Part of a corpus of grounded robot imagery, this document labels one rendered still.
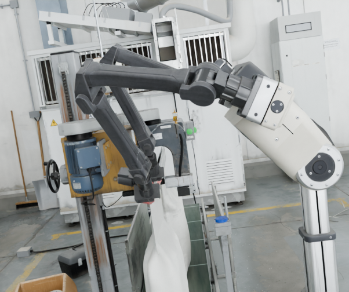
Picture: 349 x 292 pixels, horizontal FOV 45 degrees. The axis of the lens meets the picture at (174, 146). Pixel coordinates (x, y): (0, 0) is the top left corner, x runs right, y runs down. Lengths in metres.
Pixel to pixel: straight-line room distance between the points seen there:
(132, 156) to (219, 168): 3.50
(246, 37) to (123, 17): 1.49
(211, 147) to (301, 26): 1.97
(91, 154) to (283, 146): 0.91
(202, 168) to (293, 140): 3.62
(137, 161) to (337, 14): 5.33
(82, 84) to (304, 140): 0.70
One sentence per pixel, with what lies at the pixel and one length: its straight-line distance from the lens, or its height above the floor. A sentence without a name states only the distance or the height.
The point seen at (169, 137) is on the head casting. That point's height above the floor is 1.27.
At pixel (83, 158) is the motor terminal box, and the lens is 1.91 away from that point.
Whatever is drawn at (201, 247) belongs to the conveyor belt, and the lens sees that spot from 3.03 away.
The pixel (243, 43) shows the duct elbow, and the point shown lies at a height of 1.87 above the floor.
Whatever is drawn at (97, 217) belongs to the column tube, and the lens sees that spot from 2.31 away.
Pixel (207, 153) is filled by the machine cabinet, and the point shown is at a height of 0.68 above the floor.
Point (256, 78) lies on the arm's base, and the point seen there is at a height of 1.52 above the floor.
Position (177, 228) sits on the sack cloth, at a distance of 2.50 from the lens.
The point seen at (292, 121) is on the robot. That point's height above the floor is 1.37.
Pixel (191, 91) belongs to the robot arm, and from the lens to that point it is 1.14.
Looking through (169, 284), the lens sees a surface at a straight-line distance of 1.82.
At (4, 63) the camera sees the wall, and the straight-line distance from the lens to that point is 6.62.
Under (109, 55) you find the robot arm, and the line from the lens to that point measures 1.76.
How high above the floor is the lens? 1.54
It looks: 9 degrees down
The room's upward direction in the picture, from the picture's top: 8 degrees counter-clockwise
